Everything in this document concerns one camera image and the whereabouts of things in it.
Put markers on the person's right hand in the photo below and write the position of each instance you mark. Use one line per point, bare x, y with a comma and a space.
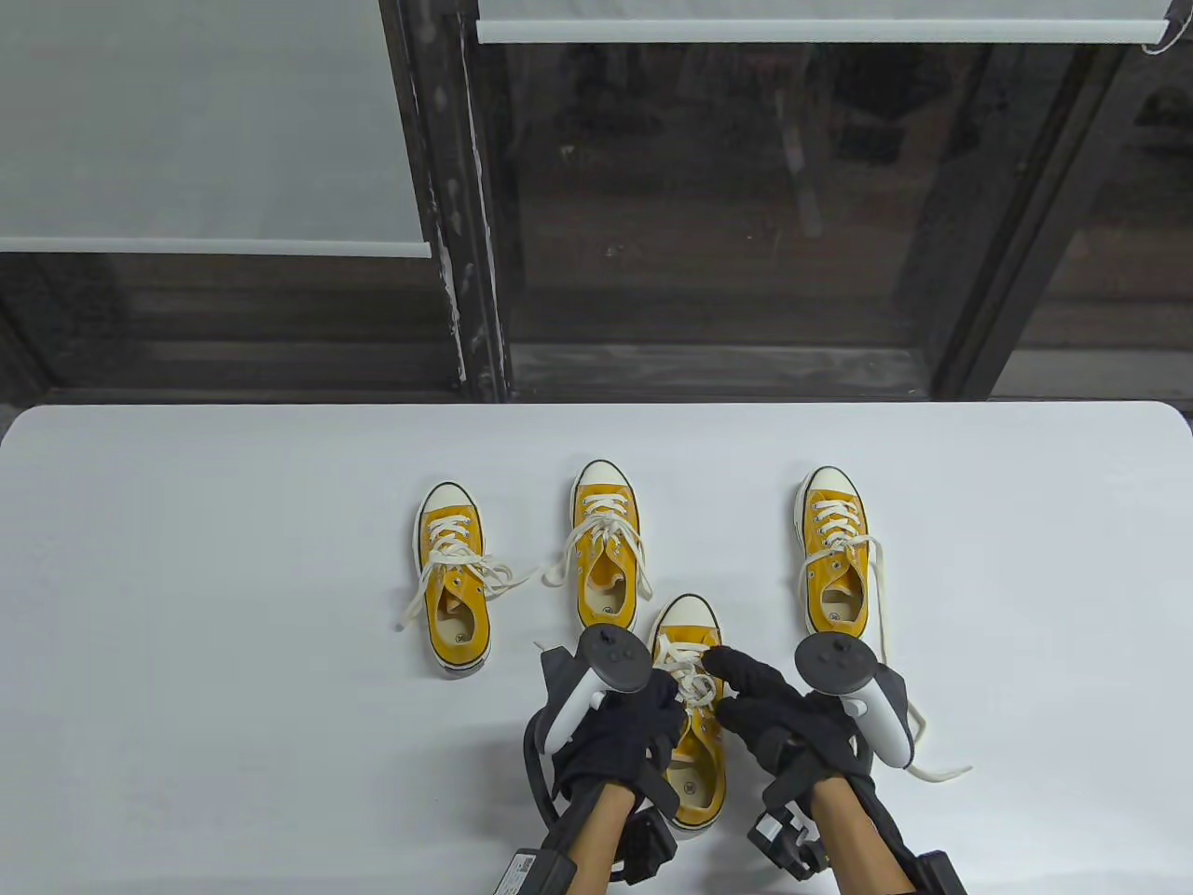
792, 732

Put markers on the person's left hand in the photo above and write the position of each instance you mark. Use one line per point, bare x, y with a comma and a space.
620, 741

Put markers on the person's left forearm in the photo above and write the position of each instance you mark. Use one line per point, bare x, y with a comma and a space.
596, 839

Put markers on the person's right forearm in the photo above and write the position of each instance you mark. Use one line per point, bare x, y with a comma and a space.
857, 839

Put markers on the white and grey controller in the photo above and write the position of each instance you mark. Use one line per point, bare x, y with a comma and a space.
834, 664
615, 657

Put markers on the white roller blind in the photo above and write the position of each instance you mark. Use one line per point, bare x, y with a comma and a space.
820, 28
186, 121

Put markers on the black window post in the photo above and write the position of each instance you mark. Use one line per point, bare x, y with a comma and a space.
447, 186
1025, 233

